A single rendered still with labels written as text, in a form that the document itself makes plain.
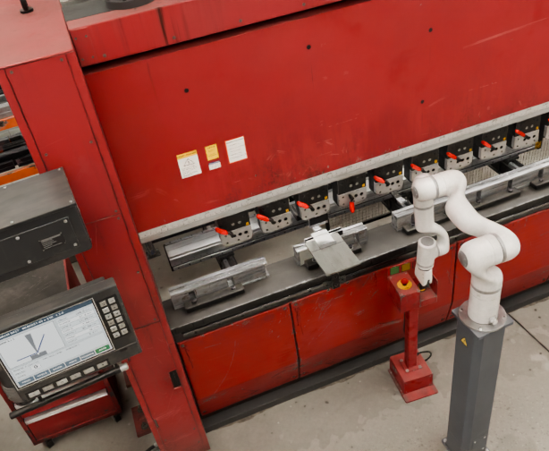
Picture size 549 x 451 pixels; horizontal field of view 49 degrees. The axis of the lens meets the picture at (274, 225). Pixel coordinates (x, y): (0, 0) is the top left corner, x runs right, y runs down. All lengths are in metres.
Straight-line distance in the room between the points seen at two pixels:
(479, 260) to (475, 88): 1.00
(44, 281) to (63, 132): 1.28
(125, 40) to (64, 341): 1.08
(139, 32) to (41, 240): 0.81
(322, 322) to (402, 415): 0.71
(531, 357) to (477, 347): 1.23
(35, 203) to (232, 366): 1.60
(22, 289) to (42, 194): 1.33
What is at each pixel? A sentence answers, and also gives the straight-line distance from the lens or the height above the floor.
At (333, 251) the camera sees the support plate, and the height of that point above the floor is 1.00.
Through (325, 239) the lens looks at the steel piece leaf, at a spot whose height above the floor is 1.00.
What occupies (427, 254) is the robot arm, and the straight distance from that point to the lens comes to 2.96.
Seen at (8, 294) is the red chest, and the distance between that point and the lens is 3.35.
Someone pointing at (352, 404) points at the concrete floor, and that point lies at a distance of 3.63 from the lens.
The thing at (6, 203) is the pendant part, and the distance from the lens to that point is 2.10.
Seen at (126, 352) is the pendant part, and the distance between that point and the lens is 2.37.
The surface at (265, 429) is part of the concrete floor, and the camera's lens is 3.58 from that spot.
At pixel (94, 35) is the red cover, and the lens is 2.29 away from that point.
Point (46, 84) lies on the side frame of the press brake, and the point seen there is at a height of 2.21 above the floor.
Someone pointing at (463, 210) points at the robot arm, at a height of 1.44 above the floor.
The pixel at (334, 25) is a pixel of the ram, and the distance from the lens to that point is 2.57.
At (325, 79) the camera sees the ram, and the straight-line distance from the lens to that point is 2.63.
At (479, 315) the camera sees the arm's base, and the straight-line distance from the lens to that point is 2.63.
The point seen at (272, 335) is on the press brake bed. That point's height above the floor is 0.59.
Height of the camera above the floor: 2.97
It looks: 38 degrees down
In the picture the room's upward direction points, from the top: 9 degrees counter-clockwise
